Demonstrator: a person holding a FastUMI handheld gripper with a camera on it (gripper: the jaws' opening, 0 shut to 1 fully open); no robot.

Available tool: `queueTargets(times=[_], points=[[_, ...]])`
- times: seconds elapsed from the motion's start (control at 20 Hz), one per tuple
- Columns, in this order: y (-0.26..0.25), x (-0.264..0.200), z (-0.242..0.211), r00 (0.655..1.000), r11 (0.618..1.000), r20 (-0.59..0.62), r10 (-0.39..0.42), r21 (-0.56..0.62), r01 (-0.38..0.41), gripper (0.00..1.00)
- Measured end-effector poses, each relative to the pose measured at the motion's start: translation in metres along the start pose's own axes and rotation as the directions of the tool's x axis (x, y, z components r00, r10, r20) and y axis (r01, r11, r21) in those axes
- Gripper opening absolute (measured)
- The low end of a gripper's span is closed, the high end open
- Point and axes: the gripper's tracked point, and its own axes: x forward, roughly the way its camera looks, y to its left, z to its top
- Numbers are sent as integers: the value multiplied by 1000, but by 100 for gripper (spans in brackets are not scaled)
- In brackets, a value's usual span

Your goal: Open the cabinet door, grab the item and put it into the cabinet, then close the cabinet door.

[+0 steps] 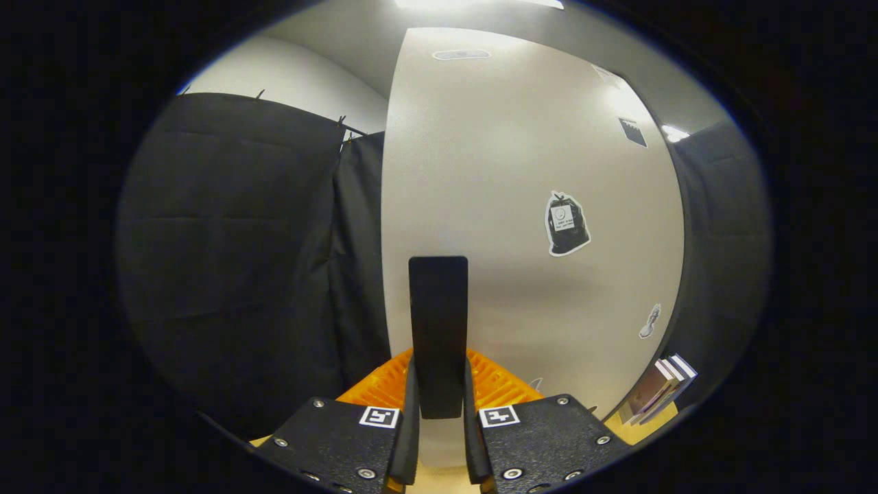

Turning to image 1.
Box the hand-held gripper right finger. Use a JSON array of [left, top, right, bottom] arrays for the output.
[[463, 349, 632, 494]]

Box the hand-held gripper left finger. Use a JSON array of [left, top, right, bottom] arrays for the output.
[[250, 349, 420, 494]]

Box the black door handle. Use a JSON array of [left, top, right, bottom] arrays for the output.
[[409, 256, 469, 420]]

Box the beige cabinet door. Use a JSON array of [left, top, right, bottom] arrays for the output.
[[381, 27, 687, 469]]

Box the white spine book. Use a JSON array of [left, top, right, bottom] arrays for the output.
[[634, 358, 688, 423]]

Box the black backdrop cloth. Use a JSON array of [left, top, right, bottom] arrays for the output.
[[117, 93, 774, 440]]

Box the large ceiling light panel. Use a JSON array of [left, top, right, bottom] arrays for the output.
[[394, 0, 565, 10]]

